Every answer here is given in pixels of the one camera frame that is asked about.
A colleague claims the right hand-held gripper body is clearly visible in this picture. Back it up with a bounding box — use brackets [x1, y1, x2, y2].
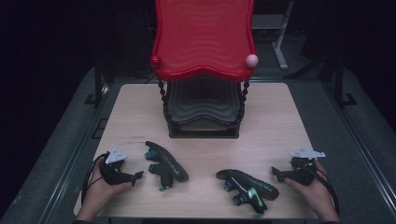
[280, 147, 327, 188]

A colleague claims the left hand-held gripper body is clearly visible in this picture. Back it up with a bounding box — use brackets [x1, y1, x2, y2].
[98, 147, 137, 187]

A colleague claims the black sandal with green print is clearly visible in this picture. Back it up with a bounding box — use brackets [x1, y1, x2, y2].
[144, 140, 190, 191]
[215, 168, 280, 217]

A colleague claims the red and black shoe rack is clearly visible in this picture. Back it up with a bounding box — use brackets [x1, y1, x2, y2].
[149, 0, 260, 140]

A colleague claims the person's left hand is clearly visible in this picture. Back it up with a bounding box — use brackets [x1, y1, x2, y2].
[81, 158, 134, 214]

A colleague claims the person's right hand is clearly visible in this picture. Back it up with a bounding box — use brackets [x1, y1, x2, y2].
[283, 158, 336, 216]

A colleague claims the white metal stand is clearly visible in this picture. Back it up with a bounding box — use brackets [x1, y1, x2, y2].
[251, 0, 295, 70]

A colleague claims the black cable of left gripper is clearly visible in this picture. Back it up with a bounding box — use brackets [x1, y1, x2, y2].
[80, 152, 110, 206]

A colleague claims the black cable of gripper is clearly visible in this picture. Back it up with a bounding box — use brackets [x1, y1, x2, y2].
[80, 152, 110, 206]
[292, 158, 341, 216]

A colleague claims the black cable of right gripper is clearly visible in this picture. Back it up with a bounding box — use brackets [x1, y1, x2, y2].
[292, 158, 341, 216]

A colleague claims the metal rail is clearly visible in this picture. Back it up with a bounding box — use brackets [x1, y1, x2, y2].
[320, 81, 396, 216]
[36, 81, 117, 224]

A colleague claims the black metal post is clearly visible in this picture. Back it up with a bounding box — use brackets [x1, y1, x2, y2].
[83, 57, 110, 108]
[333, 57, 359, 108]

